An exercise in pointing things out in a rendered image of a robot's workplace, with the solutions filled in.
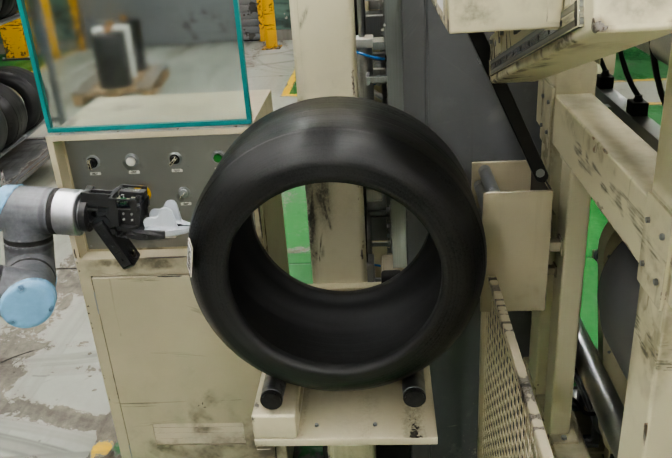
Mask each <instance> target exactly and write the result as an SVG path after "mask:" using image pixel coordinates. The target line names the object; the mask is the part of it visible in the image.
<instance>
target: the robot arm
mask: <svg viewBox="0 0 672 458"><path fill-rule="evenodd" d="M128 187H134V188H141V189H134V188H128ZM119 190H120V191H119ZM118 191H119V194H118ZM149 205H150V200H149V195H148V192H147V186H138V185H125V184H121V185H120V186H119V187H116V188H115V189H114V190H113V191H110V190H97V189H95V186H90V185H87V186H86V189H85V190H82V189H69V188H54V187H40V186H27V185H23V184H19V185H4V186H2V187H1V188H0V231H3V242H4V254H5V265H0V316H1V317H2V318H3V319H4V320H5V321H6V322H7V323H8V324H10V325H12V326H14V327H18V328H31V327H35V326H38V325H40V324H42V323H43V322H45V321H46V320H47V319H48V318H49V317H50V316H51V314H52V313H53V311H54V308H55V304H56V301H57V291H56V284H57V274H56V267H55V252H54V238H53V234H57V235H71V236H81V235H83V234H84V232H91V231H92V230H93V229H94V230H95V231H96V232H97V234H98V235H99V236H100V238H101V239H102V241H103V242H104V243H105V245H106V246H107V248H108V249H109V250H110V252H111V253H112V254H113V256H114V257H115V259H116V260H117V261H118V263H119V264H120V266H121V267H122V268H123V269H124V270H125V269H128V268H130V267H133V266H135V264H136V262H137V261H138V259H139V257H140V253H139V252H138V250H137V249H136V248H135V246H134V245H133V243H132V242H131V240H130V239H135V240H155V239H164V238H168V237H174V236H178V235H182V234H186V233H188V232H189V226H190V222H187V221H184V220H182V218H181V215H180V211H179V208H178V205H177V203H176V202H175V201H174V200H167V201H166V202H165V204H164V206H163V208H161V209H152V210H151V211H150V213H148V206H149Z"/></svg>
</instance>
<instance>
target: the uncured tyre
mask: <svg viewBox="0 0 672 458"><path fill-rule="evenodd" d="M325 182H337V183H348V184H354V185H359V186H363V187H367V188H370V189H373V190H375V191H378V192H380V193H382V194H385V195H387V196H389V197H390V198H392V199H394V200H396V201H397V202H399V203H400V204H402V205H403V206H404V207H406V208H407V209H408V210H409V211H410V212H411V213H413V214H414V215H415V216H416V217H417V218H418V220H419V221H420V222H421V223H422V224H423V225H424V227H425V228H426V229H427V231H428V233H427V236H426V239H425V241H424V243H423V245H422V247H421V249H420V251H419V252H418V254H417V255H416V256H415V258H414V259H413V260H412V261H411V263H410V264H409V265H408V266H407V267H406V268H404V269H403V270H402V271H401V272H400V273H398V274H397V275H395V276H394V277H392V278H391V279H389V280H387V281H385V282H383V283H381V284H378V285H376V286H373V287H369V288H365V289H361V290H353V291H333V290H326V289H321V288H317V287H314V286H311V285H308V284H306V283H304V282H301V281H299V280H298V279H296V278H294V277H292V276H291V275H289V274H288V273H286V272H285V271H284V270H283V269H281V268H280V267H279V266H278V265H277V264H276V263H275V262H274V261H273V260H272V259H271V257H270V256H269V255H268V253H267V252H266V250H265V249H264V247H263V246H262V244H261V242H260V240H259V237H258V235H257V232H256V229H255V225H254V220H253V212H254V211H255V210H256V209H257V208H258V207H260V206H261V205H262V204H263V203H265V202H266V201H268V200H269V199H271V198H273V197H274V196H276V195H278V194H280V193H283V192H285V191H287V190H290V189H293V188H296V187H299V186H303V185H308V184H314V183H325ZM188 238H190V241H191V244H192V247H193V259H192V277H190V281H191V286H192V289H193V293H194V296H195V298H196V301H197V303H198V306H199V308H200V310H201V312H202V314H203V315H204V317H205V319H206V321H207V322H208V324H209V325H210V327H211V328H212V329H213V331H214V332H215V333H216V335H217V336H218V337H219V338H220V339H221V340H222V342H223V343H224V344H225V345H226V346H227V347H228V348H229V349H231V350H232V351H233V352H234V353H235V354H236V355H237V356H239V357H240V358H241V359H243V360H244V361H245V362H247V363H248V364H250V365H251V366H253V367H255V368H256V369H258V370H260V371H262V372H263V373H265V374H267V375H269V376H272V377H274V378H276V379H279V380H281V381H284V382H287V383H290V384H293V385H297V386H301V387H305V388H310V389H316V390H325V391H356V390H365V389H371V388H376V387H380V386H384V385H387V384H391V383H394V382H396V381H399V380H402V379H404V378H406V377H409V376H411V375H413V374H415V373H417V372H418V371H420V370H422V369H423V368H425V367H427V366H428V365H430V364H431V363H432V362H434V361H435V360H436V359H438V358H439V357H440V356H441V355H442V354H444V353H445V352H446V351H447V350H448V349H449V348H450V347H451V346H452V345H453V344H454V343H455V341H456V340H457V339H458V338H459V337H460V335H461V334H462V333H463V331H464V330H465V328H466V327H467V325H468V323H469V322H470V320H471V318H472V316H473V314H474V312H475V310H476V307H477V305H478V302H479V299H480V295H481V292H482V288H483V285H484V280H485V275H486V267H487V245H486V237H485V232H484V227H483V224H482V220H481V217H480V214H479V211H478V208H477V205H476V202H475V199H474V196H473V193H472V190H471V187H470V184H469V181H468V179H467V176H466V174H465V172H464V170H463V168H462V166H461V164H460V162H459V161H458V159H457V158H456V156H455V155H454V153H453V152H452V151H451V149H450V148H449V147H448V146H447V144H446V143H445V142H444V141H443V140H442V139H441V138H440V137H439V136H438V135H437V134H436V133H435V132H434V131H432V130H431V129H430V128H429V127H428V126H426V125H425V124H424V123H422V122H421V121H419V120H418V119H416V118H415V117H413V116H411V115H409V114H408V113H406V112H404V111H402V110H400V109H397V108H395V107H392V106H390V105H387V104H384V103H381V102H377V101H374V100H369V99H364V98H358V97H348V96H328V97H318V98H312V99H307V100H302V101H299V102H295V103H292V104H289V105H286V106H284V107H281V108H279V109H277V110H275V111H273V112H271V113H269V114H267V115H265V116H264V117H262V118H261V119H259V120H258V121H256V122H255V123H253V124H252V125H251V126H250V127H248V128H247V129H246V130H245V131H244V132H243V133H242V134H241V135H240V136H239V137H238V138H237V139H236V140H235V141H234V142H233V143H232V145H231V146H230V147H229V148H228V150H227V151H226V153H225V154H224V156H223V157H222V159H221V160H220V162H219V164H218V166H217V167H216V169H215V171H214V172H213V174H212V176H211V177H210V179H209V181H208V183H207V184H206V186H205V188H204V189H203V191H202V193H201V195H200V197H199V199H198V201H197V203H196V206H195V209H194V211H193V215H192V218H191V222H190V226H189V233H188Z"/></svg>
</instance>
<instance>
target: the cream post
mask: <svg viewBox="0 0 672 458"><path fill-rule="evenodd" d="M289 5H290V17H291V28H292V40H293V52H294V64H295V75H296V87H297V99H298V102H299V101H302V100H307V99H312V98H318V97H328V96H348V97H358V98H359V93H358V73H357V52H356V32H355V11H354V0H289ZM305 193H306V201H307V217H308V229H309V241H310V252H311V264H312V276H313V284H329V283H363V282H368V277H367V257H366V236H365V216H364V195H363V186H359V185H354V184H348V183H337V182H325V183H314V184H308V185H305ZM328 458H376V445H337V446H328Z"/></svg>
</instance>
